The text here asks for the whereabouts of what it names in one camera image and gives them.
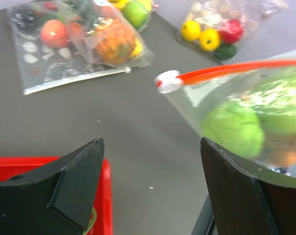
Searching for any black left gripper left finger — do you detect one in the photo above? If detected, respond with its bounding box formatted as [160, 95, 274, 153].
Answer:
[0, 138, 104, 235]

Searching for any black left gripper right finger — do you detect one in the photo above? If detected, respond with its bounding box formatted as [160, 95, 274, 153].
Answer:
[200, 138, 296, 235]

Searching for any zip bag with red zipper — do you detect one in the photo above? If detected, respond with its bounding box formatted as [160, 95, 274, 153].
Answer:
[155, 50, 296, 178]

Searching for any green apple in red-zip bag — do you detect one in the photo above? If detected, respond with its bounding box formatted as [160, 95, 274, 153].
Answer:
[249, 73, 296, 135]

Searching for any dotted flat zip bag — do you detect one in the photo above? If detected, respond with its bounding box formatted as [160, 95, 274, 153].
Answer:
[7, 2, 131, 95]

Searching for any red apple in dotted bag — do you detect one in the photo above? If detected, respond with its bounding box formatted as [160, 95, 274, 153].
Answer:
[219, 19, 244, 44]

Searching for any yellow mango in blue-zip bag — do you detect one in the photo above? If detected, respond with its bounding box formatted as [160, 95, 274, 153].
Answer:
[130, 38, 144, 59]

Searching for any dotted zip bag with lemons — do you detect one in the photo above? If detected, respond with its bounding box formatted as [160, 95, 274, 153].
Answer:
[177, 0, 288, 64]

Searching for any zip bag with blue zipper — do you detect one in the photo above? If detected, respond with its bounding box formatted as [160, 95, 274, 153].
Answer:
[56, 0, 154, 68]

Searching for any green apple in banana bag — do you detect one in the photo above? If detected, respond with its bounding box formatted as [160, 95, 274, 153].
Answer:
[122, 0, 149, 31]

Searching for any zip bag with bananas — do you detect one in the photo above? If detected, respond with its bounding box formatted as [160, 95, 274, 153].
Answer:
[109, 0, 159, 32]

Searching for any orange mandarin cluster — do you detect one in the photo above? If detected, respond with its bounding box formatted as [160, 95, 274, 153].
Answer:
[266, 136, 296, 168]

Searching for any red plastic tray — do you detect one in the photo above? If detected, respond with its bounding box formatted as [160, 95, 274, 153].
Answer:
[0, 156, 113, 235]

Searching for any dark green avocado toy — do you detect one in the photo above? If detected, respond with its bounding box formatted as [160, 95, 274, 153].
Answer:
[213, 43, 237, 61]

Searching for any yellow orange with green stem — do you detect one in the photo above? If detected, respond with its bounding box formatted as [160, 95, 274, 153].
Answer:
[199, 28, 221, 51]

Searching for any orange persimmon toy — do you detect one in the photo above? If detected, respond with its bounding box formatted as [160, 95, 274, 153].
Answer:
[40, 20, 69, 48]

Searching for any orange pineapple toy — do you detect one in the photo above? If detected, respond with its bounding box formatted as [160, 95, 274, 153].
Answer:
[86, 17, 136, 66]

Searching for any yellow lemon left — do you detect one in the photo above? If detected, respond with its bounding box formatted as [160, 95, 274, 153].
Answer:
[181, 20, 201, 42]

